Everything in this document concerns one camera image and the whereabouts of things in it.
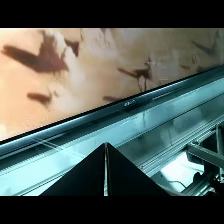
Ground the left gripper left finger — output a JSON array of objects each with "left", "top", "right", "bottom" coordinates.
[{"left": 41, "top": 142, "right": 107, "bottom": 197}]

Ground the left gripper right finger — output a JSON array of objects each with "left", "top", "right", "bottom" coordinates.
[{"left": 106, "top": 142, "right": 170, "bottom": 197}]

